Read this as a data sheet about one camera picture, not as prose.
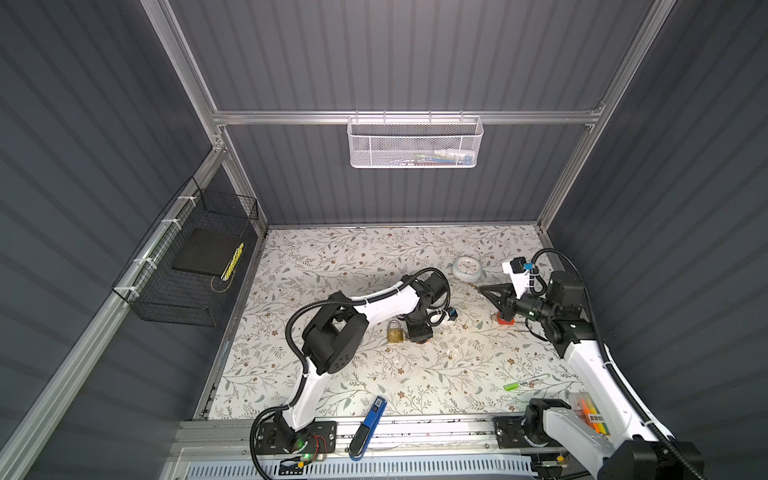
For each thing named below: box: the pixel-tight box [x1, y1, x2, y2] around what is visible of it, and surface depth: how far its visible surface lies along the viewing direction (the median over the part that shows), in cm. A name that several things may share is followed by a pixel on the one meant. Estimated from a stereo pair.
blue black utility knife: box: [348, 396, 387, 461], surface depth 72 cm
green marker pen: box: [503, 374, 551, 391], surface depth 83 cm
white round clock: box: [452, 256, 483, 283], surface depth 106 cm
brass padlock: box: [387, 319, 404, 344], surface depth 93 cm
